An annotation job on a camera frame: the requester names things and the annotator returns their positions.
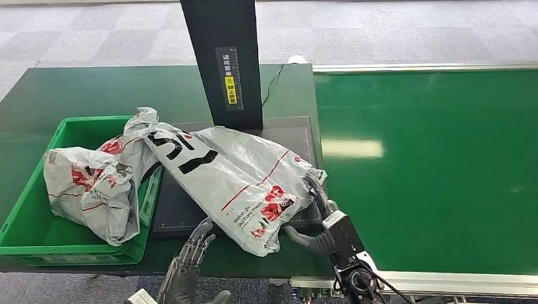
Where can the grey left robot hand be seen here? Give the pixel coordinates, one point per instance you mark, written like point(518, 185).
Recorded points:
point(182, 284)

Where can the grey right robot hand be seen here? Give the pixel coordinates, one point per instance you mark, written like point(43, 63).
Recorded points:
point(314, 243)

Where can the white courier bag black letters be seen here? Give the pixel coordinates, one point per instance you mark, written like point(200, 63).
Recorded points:
point(234, 179)

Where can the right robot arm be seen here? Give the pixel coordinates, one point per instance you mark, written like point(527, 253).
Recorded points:
point(358, 286)

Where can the green conveyor belt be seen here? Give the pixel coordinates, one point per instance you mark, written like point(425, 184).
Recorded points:
point(476, 184)

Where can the black scanner machine with column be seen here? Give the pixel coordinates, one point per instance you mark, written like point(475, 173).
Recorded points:
point(222, 36)

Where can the grey courier bag red print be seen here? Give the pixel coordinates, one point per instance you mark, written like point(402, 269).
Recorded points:
point(96, 193)

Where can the green plastic crate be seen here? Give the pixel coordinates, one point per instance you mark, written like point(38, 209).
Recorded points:
point(25, 222)

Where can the black yellow label sticker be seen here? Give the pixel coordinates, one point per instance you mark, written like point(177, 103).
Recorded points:
point(229, 80)

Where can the small white round object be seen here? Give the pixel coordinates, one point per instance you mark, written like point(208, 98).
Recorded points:
point(297, 59)

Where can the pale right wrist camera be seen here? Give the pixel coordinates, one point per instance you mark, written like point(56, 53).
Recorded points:
point(346, 240)

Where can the silver conveyor frame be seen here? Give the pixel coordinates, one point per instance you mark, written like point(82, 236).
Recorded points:
point(479, 286)

